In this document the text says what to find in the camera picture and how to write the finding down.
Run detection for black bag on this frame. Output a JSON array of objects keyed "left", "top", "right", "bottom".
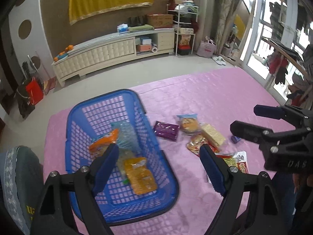
[{"left": 15, "top": 78, "right": 36, "bottom": 119}]

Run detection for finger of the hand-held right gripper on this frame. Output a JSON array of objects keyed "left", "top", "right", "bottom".
[
  {"left": 230, "top": 120, "right": 275, "bottom": 147},
  {"left": 253, "top": 104, "right": 309, "bottom": 120}
]

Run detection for person's right hand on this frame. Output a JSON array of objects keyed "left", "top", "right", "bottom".
[{"left": 293, "top": 173, "right": 304, "bottom": 190}]

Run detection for folded green cloth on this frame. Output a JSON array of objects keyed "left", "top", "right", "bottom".
[{"left": 128, "top": 24, "right": 155, "bottom": 32}]

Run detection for blue round cake packet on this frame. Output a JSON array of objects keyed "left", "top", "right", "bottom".
[{"left": 186, "top": 135, "right": 220, "bottom": 156}]

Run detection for blue-topped bread packet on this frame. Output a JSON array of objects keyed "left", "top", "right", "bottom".
[{"left": 176, "top": 114, "right": 202, "bottom": 135}]

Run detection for blue plastic basket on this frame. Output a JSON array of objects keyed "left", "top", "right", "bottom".
[{"left": 65, "top": 89, "right": 179, "bottom": 227}]

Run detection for large red snack packet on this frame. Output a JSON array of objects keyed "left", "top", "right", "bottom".
[{"left": 208, "top": 150, "right": 248, "bottom": 184}]

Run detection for red paper bag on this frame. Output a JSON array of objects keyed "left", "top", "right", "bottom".
[{"left": 26, "top": 77, "right": 44, "bottom": 106}]

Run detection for broom with dustpan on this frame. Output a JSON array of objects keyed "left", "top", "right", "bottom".
[{"left": 43, "top": 77, "right": 57, "bottom": 96}]

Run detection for light blue striped packet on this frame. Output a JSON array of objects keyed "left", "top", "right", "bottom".
[{"left": 110, "top": 122, "right": 142, "bottom": 152}]

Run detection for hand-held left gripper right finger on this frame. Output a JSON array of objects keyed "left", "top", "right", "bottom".
[{"left": 199, "top": 144, "right": 279, "bottom": 235}]

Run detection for white metal shelf rack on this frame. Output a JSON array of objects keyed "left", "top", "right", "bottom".
[{"left": 174, "top": 4, "right": 199, "bottom": 55}]

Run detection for purple snack packet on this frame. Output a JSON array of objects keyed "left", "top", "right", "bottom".
[{"left": 154, "top": 121, "right": 180, "bottom": 142}]

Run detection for hanging red and dark clothes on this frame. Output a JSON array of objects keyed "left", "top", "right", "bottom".
[{"left": 265, "top": 50, "right": 289, "bottom": 85}]

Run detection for pink tote bag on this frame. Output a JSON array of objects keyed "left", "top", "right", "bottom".
[{"left": 197, "top": 37, "right": 217, "bottom": 58}]

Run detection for arched standing mirror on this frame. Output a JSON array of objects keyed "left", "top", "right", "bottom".
[{"left": 221, "top": 0, "right": 257, "bottom": 64}]

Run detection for pink quilted mat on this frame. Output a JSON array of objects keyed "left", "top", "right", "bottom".
[{"left": 41, "top": 67, "right": 297, "bottom": 235}]

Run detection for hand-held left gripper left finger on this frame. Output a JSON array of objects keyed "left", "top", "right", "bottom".
[{"left": 29, "top": 143, "right": 120, "bottom": 235}]

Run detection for blue tray of oranges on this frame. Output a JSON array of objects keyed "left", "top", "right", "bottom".
[{"left": 54, "top": 44, "right": 74, "bottom": 61}]

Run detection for brown cardboard box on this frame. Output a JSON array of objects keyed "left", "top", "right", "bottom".
[{"left": 147, "top": 14, "right": 174, "bottom": 28}]

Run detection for grey-blue embroidered cushion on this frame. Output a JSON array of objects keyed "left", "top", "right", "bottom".
[{"left": 0, "top": 146, "right": 43, "bottom": 235}]

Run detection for glass sliding door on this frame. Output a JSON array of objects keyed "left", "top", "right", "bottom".
[{"left": 241, "top": 0, "right": 313, "bottom": 91}]

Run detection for white tv cabinet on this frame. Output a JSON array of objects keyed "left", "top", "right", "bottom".
[{"left": 51, "top": 28, "right": 176, "bottom": 87}]

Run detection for green-ended cracker packet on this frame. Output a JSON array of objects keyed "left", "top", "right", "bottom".
[{"left": 200, "top": 123, "right": 227, "bottom": 147}]

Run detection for wooden drying rack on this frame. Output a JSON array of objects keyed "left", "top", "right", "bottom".
[{"left": 260, "top": 37, "right": 313, "bottom": 98}]

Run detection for patterned beige curtain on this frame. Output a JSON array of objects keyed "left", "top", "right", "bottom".
[{"left": 215, "top": 0, "right": 237, "bottom": 54}]

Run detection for yellow bread packet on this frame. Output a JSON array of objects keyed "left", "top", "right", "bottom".
[{"left": 123, "top": 157, "right": 158, "bottom": 196}]

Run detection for orange sausage packet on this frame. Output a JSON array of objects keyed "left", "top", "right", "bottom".
[{"left": 88, "top": 128, "right": 120, "bottom": 158}]

